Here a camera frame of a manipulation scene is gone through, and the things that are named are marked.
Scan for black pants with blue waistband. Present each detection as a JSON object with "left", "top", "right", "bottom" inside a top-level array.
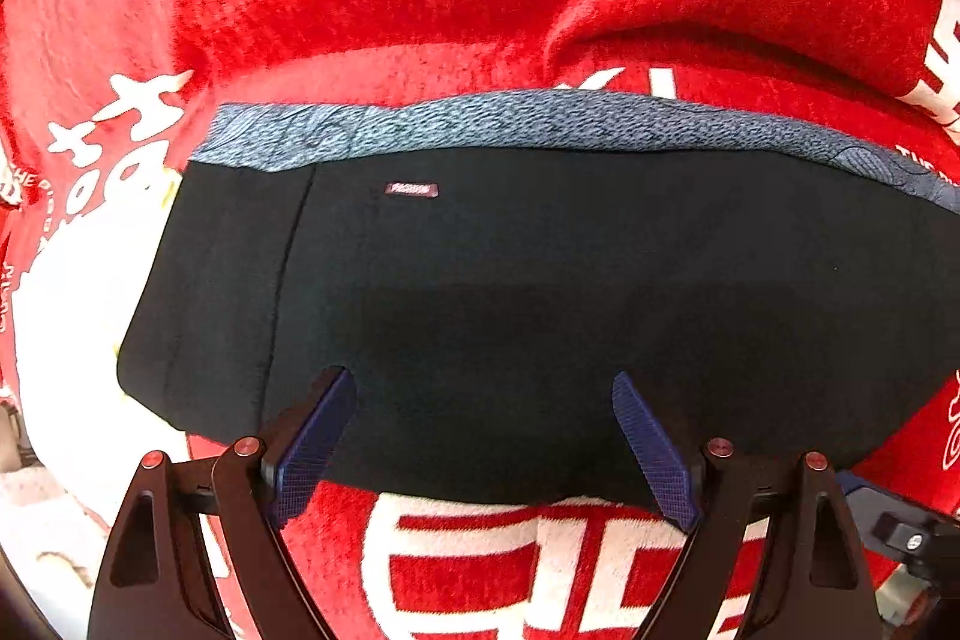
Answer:
[{"left": 116, "top": 100, "right": 960, "bottom": 510}]

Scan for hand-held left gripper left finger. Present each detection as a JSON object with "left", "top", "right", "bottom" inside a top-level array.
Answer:
[{"left": 86, "top": 366, "right": 357, "bottom": 640}]

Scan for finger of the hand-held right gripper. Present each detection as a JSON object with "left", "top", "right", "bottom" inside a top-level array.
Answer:
[{"left": 838, "top": 470, "right": 960, "bottom": 586}]

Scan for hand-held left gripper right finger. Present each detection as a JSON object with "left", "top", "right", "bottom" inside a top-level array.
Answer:
[{"left": 611, "top": 371, "right": 878, "bottom": 640}]

